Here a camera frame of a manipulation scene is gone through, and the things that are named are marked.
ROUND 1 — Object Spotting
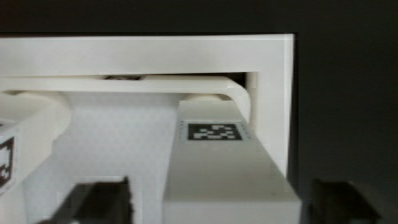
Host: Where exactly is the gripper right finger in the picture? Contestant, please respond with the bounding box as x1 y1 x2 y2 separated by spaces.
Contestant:
309 179 382 224

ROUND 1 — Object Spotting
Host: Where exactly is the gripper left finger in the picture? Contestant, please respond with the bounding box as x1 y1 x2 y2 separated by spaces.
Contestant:
38 178 132 224

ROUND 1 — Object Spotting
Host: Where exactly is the white desk top tray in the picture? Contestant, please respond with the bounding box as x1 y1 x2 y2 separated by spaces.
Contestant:
0 73 251 224

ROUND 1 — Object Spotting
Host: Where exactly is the white desk leg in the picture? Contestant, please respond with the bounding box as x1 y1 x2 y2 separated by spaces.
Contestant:
0 91 73 198
162 100 301 224

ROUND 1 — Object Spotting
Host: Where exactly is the white front fence bar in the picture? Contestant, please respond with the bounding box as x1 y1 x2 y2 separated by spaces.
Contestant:
0 34 293 77

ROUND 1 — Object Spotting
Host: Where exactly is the white right fence block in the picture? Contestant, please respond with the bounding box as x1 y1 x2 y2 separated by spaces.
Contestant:
247 34 295 173

